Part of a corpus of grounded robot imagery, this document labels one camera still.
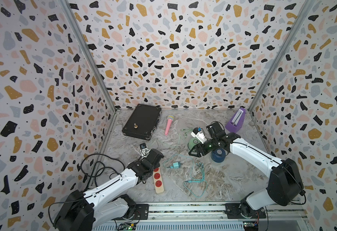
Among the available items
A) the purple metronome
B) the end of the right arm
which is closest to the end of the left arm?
the end of the right arm

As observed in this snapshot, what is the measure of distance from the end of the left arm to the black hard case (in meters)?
0.37

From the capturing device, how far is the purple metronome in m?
0.99

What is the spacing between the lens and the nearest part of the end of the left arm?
1.92 ft
